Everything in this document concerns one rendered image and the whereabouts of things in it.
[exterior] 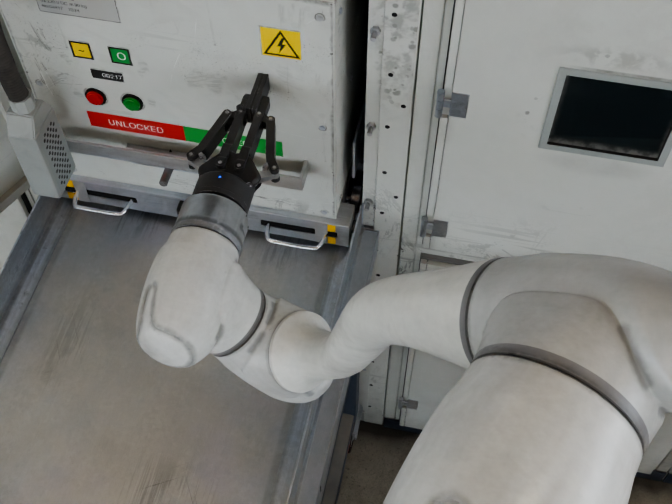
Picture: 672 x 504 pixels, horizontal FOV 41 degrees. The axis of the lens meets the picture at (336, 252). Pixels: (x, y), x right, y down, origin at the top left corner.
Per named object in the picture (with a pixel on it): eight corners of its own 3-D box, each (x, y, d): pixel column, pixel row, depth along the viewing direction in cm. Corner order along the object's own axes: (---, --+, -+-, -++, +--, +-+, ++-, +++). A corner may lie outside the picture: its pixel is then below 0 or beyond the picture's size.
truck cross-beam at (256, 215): (349, 247, 156) (349, 227, 151) (57, 196, 162) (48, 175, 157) (354, 224, 158) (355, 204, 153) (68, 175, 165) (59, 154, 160)
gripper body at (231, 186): (189, 223, 118) (209, 169, 123) (251, 233, 117) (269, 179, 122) (181, 187, 112) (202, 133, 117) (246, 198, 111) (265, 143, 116)
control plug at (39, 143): (61, 200, 144) (30, 126, 130) (33, 195, 145) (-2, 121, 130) (79, 163, 149) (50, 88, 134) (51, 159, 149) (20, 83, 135)
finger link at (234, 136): (228, 185, 119) (217, 183, 120) (248, 123, 126) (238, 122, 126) (225, 166, 116) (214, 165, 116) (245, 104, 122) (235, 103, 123)
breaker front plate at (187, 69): (333, 228, 152) (330, 7, 113) (66, 182, 158) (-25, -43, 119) (335, 222, 153) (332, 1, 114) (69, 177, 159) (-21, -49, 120)
